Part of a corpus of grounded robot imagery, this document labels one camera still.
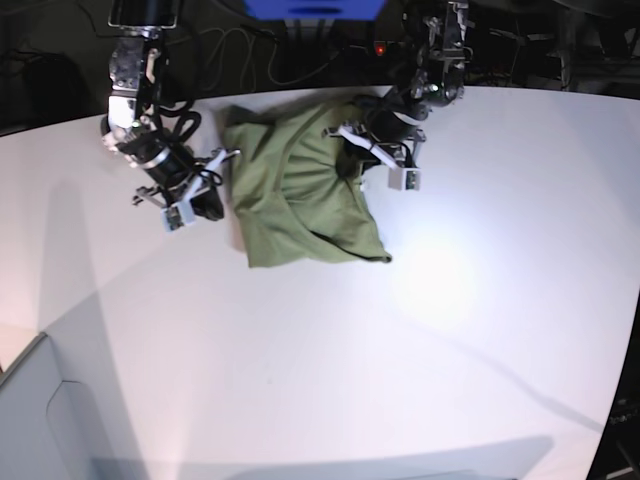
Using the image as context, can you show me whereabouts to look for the green T-shirt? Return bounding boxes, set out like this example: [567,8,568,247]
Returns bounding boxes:
[222,102,392,268]

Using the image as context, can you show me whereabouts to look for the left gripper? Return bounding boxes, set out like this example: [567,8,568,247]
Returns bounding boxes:
[322,122,426,191]

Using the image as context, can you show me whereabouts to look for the aluminium post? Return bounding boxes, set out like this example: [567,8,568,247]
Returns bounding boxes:
[284,18,334,42]

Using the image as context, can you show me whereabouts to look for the blue box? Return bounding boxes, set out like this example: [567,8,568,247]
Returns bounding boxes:
[245,0,385,21]

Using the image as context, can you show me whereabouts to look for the black power strip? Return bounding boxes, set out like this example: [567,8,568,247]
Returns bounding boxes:
[348,40,416,62]

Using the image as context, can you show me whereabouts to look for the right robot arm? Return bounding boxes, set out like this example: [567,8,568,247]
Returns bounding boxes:
[101,1,237,232]

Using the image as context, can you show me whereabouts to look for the grey cable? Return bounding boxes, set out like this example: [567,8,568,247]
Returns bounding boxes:
[174,24,346,91]

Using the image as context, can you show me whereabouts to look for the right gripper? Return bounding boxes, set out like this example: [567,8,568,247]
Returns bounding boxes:
[132,147,240,233]

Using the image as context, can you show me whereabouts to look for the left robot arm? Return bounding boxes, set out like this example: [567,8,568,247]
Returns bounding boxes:
[323,1,469,191]

